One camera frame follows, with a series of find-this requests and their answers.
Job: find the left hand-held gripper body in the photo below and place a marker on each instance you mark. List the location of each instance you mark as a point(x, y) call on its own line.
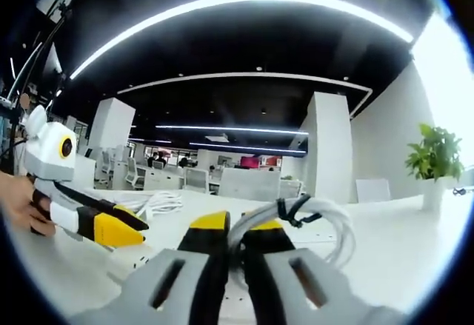
point(48, 154)

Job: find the person's left hand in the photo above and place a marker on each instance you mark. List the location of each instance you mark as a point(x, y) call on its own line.
point(18, 199)

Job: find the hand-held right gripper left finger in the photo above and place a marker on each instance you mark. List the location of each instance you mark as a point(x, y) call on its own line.
point(166, 288)

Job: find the curved ceiling light strip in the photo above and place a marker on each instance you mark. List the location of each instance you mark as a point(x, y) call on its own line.
point(237, 3)

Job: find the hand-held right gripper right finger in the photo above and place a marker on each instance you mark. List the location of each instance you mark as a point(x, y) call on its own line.
point(296, 291)

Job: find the green potted plant white pot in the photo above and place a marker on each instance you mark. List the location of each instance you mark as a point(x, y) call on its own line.
point(435, 154)

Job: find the small black object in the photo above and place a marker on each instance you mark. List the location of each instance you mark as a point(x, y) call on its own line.
point(460, 191)

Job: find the white panel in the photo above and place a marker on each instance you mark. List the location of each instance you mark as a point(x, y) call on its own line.
point(373, 191)

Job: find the red screen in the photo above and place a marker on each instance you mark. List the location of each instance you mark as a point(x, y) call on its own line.
point(250, 162)

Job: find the grey desk partition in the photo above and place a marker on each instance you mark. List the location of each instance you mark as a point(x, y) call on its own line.
point(250, 184)

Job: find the white desk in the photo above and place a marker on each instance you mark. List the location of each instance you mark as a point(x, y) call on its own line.
point(389, 236)

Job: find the white office chair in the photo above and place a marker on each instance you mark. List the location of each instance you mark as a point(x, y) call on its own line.
point(196, 180)
point(135, 173)

